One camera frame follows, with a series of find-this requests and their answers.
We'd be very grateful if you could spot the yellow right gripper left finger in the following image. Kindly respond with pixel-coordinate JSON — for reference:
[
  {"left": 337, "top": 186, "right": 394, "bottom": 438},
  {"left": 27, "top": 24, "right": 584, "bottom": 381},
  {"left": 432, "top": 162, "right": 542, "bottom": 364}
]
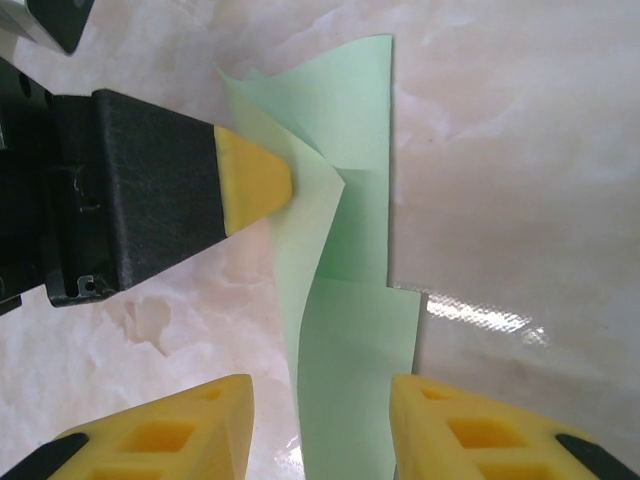
[{"left": 24, "top": 373, "right": 255, "bottom": 480}]

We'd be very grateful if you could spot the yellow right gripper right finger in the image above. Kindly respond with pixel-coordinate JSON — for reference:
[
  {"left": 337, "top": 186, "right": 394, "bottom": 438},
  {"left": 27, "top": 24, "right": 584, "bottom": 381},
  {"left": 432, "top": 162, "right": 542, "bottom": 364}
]
[{"left": 389, "top": 374, "right": 634, "bottom": 480}]

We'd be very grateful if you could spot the light green paper sheet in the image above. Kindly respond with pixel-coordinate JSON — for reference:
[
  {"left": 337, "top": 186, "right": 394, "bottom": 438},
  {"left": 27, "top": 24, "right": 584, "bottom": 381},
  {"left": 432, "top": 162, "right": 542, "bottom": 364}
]
[{"left": 215, "top": 33, "right": 421, "bottom": 480}]

